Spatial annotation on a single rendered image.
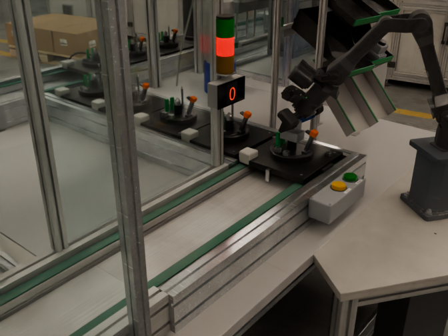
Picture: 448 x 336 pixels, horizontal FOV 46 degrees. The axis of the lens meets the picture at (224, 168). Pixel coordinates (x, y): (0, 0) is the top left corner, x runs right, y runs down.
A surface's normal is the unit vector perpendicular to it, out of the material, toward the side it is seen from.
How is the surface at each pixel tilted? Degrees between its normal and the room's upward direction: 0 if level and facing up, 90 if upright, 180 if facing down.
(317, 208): 90
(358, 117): 45
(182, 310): 90
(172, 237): 0
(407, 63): 90
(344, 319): 90
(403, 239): 0
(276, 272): 0
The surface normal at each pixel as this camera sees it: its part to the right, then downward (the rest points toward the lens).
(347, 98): 0.46, -0.39
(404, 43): -0.51, 0.39
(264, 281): 0.00, -0.89
